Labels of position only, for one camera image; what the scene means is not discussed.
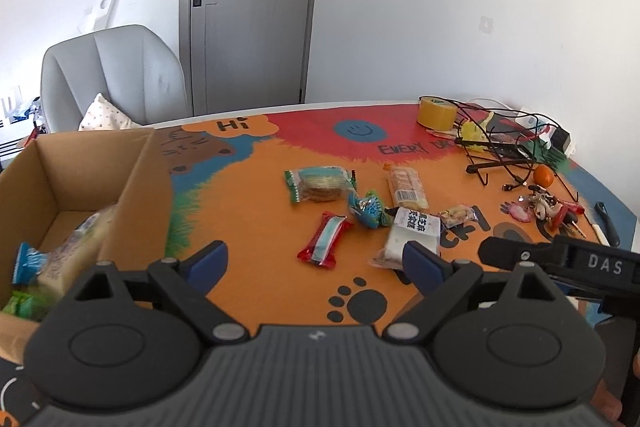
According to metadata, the black power adapter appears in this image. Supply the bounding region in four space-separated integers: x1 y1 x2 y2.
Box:
549 127 570 154

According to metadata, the grey armchair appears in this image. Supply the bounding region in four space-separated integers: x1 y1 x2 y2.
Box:
40 25 192 132

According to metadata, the white cake pack black label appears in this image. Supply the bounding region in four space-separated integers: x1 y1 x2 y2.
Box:
371 207 442 270

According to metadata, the grey door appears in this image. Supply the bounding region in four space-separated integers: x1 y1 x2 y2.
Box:
180 0 312 115

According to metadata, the red white snack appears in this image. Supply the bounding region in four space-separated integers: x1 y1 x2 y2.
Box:
297 211 352 269

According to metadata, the orange tangerine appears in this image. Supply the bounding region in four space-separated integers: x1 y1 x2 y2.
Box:
533 165 555 188

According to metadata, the brown cardboard box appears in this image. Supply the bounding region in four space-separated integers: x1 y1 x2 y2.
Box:
0 126 175 365

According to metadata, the right hand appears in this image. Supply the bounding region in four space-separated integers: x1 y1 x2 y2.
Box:
590 379 624 427

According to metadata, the small mixed nut snack pack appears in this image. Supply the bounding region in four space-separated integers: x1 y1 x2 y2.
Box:
437 205 478 229

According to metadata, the orange cracker pack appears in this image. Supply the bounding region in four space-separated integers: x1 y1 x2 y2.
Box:
384 165 428 211

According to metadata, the red keychain bunch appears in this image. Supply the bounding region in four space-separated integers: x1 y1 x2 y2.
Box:
524 185 587 239

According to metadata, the light blue snack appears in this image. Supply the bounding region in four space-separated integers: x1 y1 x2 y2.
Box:
12 242 48 285

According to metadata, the white dotted cushion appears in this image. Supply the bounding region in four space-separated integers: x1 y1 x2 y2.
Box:
78 93 140 131

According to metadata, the blue green snack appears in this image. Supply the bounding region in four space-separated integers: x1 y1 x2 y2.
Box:
347 191 394 230

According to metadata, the black cable bundle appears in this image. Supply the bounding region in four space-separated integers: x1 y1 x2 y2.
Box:
422 95 566 193

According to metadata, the yellow tape roll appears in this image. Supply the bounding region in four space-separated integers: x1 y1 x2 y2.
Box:
416 96 458 132

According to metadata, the yellow toy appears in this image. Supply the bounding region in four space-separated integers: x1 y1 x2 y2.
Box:
458 112 495 152

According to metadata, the black utility knife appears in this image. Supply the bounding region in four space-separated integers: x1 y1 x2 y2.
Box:
594 202 620 247

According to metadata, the green round cookie pack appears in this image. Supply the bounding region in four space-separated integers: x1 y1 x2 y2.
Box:
284 166 357 204

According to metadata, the black folding stand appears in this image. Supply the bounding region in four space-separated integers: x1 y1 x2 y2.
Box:
454 138 579 202

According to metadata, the long white roll snack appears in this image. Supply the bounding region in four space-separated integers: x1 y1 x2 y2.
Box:
37 205 117 300

